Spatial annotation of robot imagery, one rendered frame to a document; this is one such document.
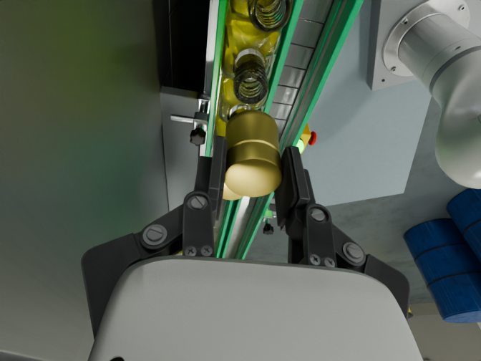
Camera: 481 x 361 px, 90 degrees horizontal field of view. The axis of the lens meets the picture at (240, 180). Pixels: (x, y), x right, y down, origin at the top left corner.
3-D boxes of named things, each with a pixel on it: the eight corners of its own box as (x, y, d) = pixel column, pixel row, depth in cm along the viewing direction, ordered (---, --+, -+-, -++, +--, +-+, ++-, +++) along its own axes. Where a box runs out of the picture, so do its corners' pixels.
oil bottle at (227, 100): (228, 23, 39) (220, 89, 25) (262, 29, 40) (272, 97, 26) (225, 58, 44) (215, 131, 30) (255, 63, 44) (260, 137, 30)
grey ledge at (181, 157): (168, 71, 55) (156, 97, 48) (207, 77, 56) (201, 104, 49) (177, 249, 126) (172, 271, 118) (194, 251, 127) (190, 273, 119)
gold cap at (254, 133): (229, 105, 15) (225, 153, 12) (284, 113, 15) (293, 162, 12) (222, 147, 18) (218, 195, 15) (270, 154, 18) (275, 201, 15)
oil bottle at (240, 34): (232, -22, 35) (224, 27, 21) (269, -14, 36) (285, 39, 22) (227, 21, 39) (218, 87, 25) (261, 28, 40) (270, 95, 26)
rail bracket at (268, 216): (263, 189, 73) (265, 228, 64) (286, 192, 74) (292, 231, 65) (260, 197, 76) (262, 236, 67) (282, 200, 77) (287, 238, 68)
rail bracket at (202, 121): (178, 85, 48) (164, 126, 39) (212, 91, 49) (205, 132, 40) (179, 103, 51) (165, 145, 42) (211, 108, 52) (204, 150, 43)
